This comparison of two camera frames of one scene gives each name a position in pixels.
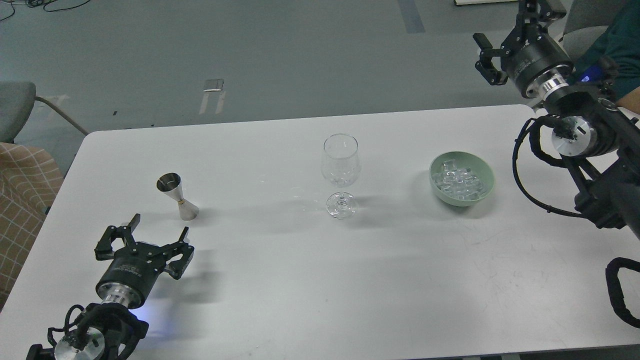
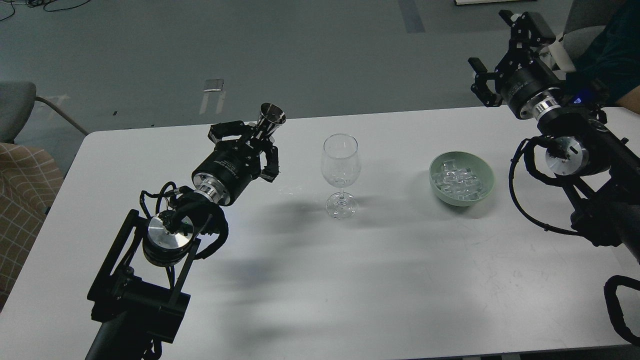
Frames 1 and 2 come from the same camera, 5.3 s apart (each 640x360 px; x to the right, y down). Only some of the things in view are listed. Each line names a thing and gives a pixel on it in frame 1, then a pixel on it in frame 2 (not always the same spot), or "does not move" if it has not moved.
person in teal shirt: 613,60 does not move
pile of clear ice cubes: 460,183 does not move
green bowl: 461,178 does not move
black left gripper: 131,274 to 227,171
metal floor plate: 213,85 does not move
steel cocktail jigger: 170,183 to 271,118
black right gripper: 536,63 to 529,86
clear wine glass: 341,165 does not move
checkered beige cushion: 30,178 does not move
